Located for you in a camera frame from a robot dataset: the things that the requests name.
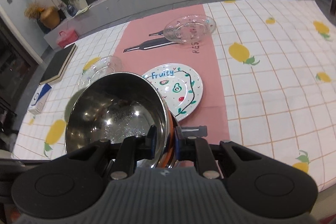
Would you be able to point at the dark glass cabinet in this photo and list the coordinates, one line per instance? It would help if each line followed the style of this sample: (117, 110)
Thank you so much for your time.
(13, 69)

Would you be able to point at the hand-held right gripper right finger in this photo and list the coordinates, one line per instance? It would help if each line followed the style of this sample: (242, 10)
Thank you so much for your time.
(179, 146)

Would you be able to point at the white fruit print plate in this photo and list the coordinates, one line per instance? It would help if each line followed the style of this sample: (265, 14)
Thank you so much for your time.
(181, 87)

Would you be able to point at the lemon print checked tablecloth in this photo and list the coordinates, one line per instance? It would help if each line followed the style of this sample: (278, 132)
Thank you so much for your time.
(275, 98)

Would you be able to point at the stainless steel bowl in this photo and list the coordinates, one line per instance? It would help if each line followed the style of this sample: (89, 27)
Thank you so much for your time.
(118, 108)

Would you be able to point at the blue and white box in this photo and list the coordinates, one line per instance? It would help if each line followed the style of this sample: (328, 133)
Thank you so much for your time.
(39, 100)

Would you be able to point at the blue patterned vase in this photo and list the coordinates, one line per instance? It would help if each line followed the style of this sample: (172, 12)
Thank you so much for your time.
(71, 10)

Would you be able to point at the clear glass plate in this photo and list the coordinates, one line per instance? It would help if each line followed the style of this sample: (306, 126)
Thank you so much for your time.
(189, 28)

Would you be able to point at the gold vase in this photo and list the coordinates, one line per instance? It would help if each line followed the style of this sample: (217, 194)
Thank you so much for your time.
(50, 18)

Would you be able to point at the black framed board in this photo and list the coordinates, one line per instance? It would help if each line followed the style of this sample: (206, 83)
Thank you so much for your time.
(57, 64)

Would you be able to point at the clear glass dish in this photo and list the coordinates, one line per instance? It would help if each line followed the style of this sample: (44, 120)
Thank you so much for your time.
(105, 65)

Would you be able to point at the red plastic basket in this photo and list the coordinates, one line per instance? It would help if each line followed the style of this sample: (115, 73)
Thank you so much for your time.
(67, 40)

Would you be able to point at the pink bottle print placemat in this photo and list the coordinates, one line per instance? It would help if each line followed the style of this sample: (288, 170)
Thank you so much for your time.
(210, 61)

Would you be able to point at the white ceramic jug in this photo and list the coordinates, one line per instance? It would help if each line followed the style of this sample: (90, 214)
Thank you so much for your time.
(80, 1)

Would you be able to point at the dried yellow flowers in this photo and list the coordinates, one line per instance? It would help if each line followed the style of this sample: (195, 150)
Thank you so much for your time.
(32, 11)

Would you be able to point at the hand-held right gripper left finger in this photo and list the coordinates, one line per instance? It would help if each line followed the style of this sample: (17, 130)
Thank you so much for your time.
(151, 140)

